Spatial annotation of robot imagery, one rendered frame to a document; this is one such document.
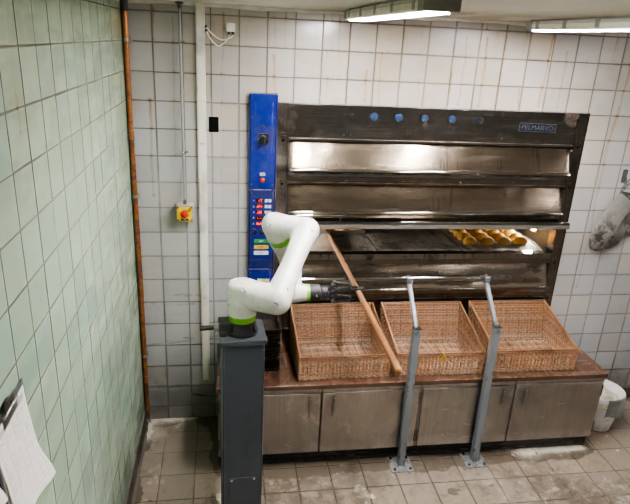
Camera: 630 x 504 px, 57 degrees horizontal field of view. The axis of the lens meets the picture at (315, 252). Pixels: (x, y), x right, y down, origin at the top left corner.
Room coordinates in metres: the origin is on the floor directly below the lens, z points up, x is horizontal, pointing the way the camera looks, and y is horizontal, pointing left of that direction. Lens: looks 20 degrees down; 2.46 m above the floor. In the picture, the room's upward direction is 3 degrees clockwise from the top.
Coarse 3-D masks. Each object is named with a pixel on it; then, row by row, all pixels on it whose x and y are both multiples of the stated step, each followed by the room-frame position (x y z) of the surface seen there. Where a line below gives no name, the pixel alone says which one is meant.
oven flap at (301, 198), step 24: (288, 192) 3.43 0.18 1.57; (312, 192) 3.45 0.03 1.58; (336, 192) 3.48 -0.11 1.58; (360, 192) 3.50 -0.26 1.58; (384, 192) 3.53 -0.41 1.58; (408, 192) 3.55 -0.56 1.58; (432, 192) 3.58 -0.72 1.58; (456, 192) 3.61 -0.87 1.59; (480, 192) 3.63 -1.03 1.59; (504, 192) 3.66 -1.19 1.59; (528, 192) 3.69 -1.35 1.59; (552, 192) 3.71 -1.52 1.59
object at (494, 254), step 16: (320, 256) 3.45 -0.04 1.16; (336, 256) 3.46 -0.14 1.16; (352, 256) 3.48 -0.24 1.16; (368, 256) 3.50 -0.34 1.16; (384, 256) 3.52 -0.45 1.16; (400, 256) 3.53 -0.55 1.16; (416, 256) 3.55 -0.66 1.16; (432, 256) 3.57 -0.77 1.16; (448, 256) 3.58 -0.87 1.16; (464, 256) 3.60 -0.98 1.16; (480, 256) 3.62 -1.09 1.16; (496, 256) 3.64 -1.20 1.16; (512, 256) 3.66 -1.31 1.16; (528, 256) 3.68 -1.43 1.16; (544, 256) 3.69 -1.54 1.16
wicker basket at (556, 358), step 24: (480, 312) 3.58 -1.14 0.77; (504, 312) 3.60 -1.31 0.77; (528, 312) 3.63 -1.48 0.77; (552, 312) 3.54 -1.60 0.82; (480, 336) 3.34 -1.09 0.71; (504, 336) 3.56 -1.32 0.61; (528, 336) 3.59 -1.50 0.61; (552, 336) 3.49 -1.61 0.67; (504, 360) 3.14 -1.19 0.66; (528, 360) 3.17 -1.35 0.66; (552, 360) 3.19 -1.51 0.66
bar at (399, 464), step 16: (416, 320) 2.99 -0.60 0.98; (496, 320) 3.06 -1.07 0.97; (416, 336) 2.93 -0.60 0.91; (496, 336) 3.01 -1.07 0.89; (416, 352) 2.93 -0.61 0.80; (496, 352) 3.01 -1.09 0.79; (480, 400) 3.03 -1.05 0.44; (480, 416) 3.01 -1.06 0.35; (400, 432) 2.96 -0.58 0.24; (480, 432) 3.01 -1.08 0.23; (400, 448) 2.93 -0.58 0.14; (400, 464) 2.93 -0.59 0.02; (480, 464) 2.98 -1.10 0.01
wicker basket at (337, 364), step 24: (312, 312) 3.39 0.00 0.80; (336, 312) 3.42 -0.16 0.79; (360, 312) 3.45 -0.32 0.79; (312, 336) 3.35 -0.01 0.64; (336, 336) 3.38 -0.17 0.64; (360, 336) 3.41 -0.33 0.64; (312, 360) 2.94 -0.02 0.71; (336, 360) 3.16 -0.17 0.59; (360, 360) 2.99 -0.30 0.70; (384, 360) 3.11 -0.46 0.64
